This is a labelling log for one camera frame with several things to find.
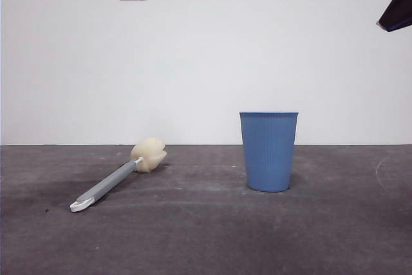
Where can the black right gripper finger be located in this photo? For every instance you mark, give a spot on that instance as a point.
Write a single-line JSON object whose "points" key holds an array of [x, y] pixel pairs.
{"points": [[399, 11]]}

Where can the blue ribbed plastic cup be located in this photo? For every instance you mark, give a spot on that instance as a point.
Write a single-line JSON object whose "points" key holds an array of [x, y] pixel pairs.
{"points": [[268, 152]]}

